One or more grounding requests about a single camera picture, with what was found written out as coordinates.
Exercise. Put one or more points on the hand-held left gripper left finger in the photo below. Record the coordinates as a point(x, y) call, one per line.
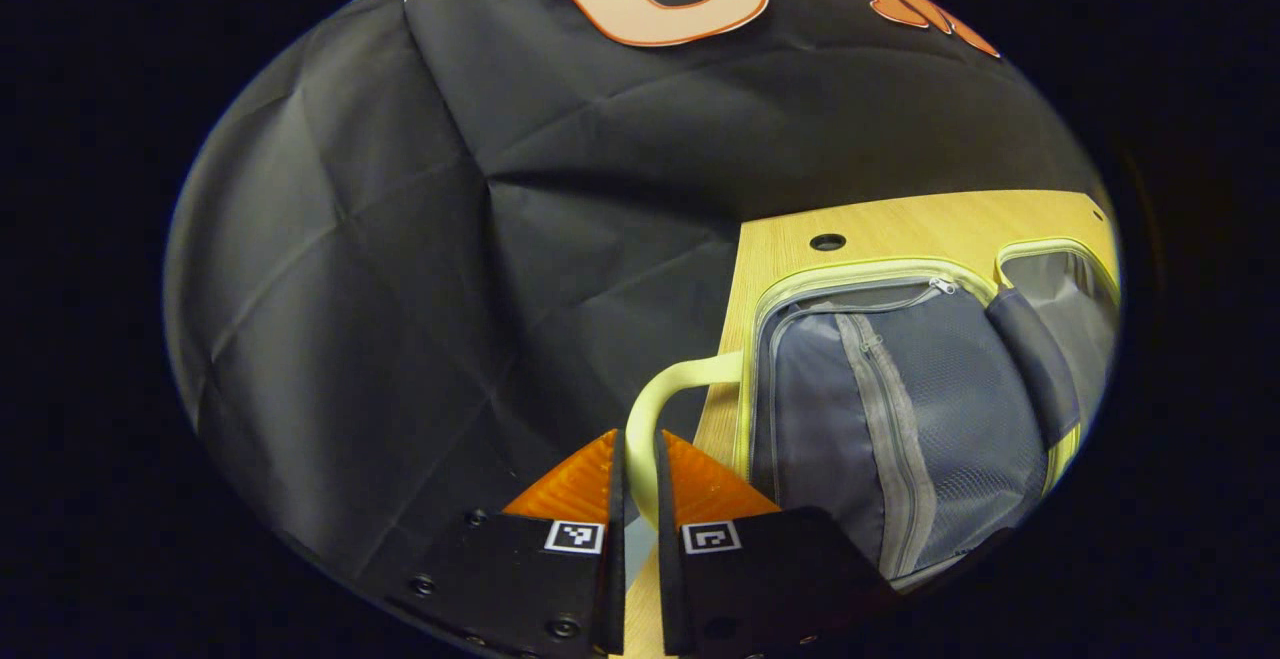
point(614, 579)

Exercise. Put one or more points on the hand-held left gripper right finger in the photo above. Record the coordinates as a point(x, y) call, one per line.
point(668, 579)

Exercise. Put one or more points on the black backdrop cloth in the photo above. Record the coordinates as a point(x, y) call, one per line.
point(400, 239)

